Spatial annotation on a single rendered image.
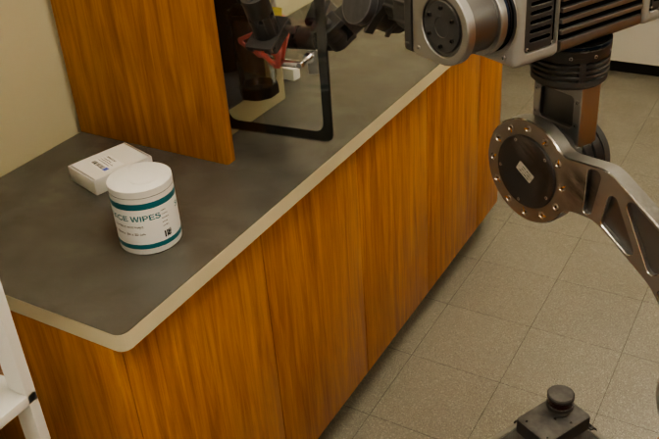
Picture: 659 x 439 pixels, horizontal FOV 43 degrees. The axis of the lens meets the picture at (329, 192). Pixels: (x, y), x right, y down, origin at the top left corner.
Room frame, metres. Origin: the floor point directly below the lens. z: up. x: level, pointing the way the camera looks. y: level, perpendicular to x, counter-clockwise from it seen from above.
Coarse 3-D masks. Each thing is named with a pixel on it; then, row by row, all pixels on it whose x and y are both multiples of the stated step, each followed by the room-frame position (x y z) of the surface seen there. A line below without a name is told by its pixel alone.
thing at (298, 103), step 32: (224, 0) 1.88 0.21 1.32; (288, 0) 1.81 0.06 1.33; (320, 0) 1.77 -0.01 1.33; (224, 32) 1.89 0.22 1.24; (320, 32) 1.77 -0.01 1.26; (224, 64) 1.89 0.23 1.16; (256, 64) 1.85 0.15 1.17; (320, 64) 1.78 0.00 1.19; (256, 96) 1.85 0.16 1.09; (288, 96) 1.82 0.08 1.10; (320, 96) 1.78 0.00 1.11; (256, 128) 1.86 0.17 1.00; (288, 128) 1.82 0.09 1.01; (320, 128) 1.78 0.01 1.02
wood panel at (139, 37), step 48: (96, 0) 1.97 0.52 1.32; (144, 0) 1.89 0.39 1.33; (192, 0) 1.81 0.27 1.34; (96, 48) 1.99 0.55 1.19; (144, 48) 1.90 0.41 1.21; (192, 48) 1.82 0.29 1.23; (96, 96) 2.01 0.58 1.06; (144, 96) 1.92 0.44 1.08; (192, 96) 1.83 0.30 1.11; (144, 144) 1.93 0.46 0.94; (192, 144) 1.85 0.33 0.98
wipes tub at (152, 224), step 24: (144, 168) 1.52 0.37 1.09; (168, 168) 1.51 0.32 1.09; (120, 192) 1.43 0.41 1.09; (144, 192) 1.43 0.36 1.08; (168, 192) 1.46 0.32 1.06; (120, 216) 1.44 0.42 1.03; (144, 216) 1.42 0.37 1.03; (168, 216) 1.45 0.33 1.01; (120, 240) 1.46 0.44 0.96; (144, 240) 1.42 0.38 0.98; (168, 240) 1.44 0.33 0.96
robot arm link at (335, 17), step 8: (328, 16) 1.92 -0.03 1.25; (336, 16) 1.90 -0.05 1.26; (336, 24) 1.88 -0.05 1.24; (344, 24) 1.94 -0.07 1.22; (352, 24) 1.89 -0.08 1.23; (328, 32) 1.87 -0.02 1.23; (336, 32) 1.88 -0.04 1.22; (344, 32) 1.90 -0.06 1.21; (352, 32) 1.90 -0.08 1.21; (328, 40) 1.88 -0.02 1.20; (336, 40) 1.88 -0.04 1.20; (344, 40) 1.89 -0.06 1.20; (352, 40) 1.90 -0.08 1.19; (336, 48) 1.89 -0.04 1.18; (344, 48) 1.89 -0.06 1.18
